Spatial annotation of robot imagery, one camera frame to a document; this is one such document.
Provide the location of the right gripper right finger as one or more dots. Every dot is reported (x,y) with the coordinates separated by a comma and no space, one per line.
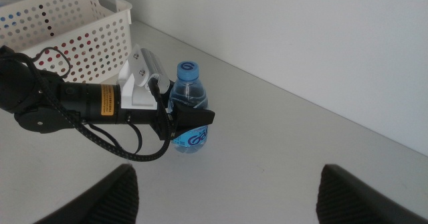
(344,204)

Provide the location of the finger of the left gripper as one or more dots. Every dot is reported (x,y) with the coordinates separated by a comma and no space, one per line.
(194,117)

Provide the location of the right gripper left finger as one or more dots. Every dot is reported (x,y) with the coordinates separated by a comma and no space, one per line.
(113,200)

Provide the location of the blue water bottle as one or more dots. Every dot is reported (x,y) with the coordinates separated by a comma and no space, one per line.
(187,73)

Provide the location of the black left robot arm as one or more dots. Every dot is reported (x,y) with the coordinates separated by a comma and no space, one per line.
(33,100)

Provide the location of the white perforated plastic basket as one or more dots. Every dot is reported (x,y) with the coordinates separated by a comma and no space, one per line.
(83,23)

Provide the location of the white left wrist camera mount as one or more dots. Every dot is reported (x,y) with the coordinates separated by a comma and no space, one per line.
(137,97)

